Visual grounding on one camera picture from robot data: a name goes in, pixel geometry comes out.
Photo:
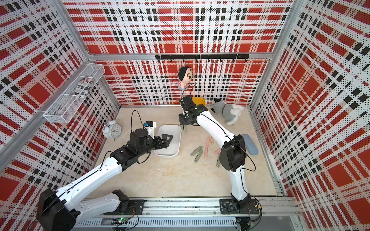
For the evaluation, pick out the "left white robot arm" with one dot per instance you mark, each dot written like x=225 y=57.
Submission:
x=62 y=209

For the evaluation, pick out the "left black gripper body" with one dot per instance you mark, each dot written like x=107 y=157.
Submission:
x=153 y=144

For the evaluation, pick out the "white storage box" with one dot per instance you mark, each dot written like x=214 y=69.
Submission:
x=173 y=134

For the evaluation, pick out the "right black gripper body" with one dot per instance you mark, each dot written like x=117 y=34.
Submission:
x=184 y=119

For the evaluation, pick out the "white wire wall basket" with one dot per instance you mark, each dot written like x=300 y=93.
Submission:
x=67 y=103

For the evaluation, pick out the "cartoon boy doll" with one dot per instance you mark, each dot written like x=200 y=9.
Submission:
x=185 y=76

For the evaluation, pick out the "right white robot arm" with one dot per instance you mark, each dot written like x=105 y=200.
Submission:
x=233 y=151

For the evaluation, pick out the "striped can in basket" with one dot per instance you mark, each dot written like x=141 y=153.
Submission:
x=83 y=88

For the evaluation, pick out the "yellow storage box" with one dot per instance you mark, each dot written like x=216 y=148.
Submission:
x=199 y=101

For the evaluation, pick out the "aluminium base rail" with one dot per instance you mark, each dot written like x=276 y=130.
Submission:
x=216 y=213

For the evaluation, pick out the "grey plush dog toy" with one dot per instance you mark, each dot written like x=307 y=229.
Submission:
x=230 y=112

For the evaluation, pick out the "white alarm clock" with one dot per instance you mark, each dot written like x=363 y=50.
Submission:
x=112 y=130

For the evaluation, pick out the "black hook rail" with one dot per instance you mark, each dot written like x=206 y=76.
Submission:
x=183 y=57

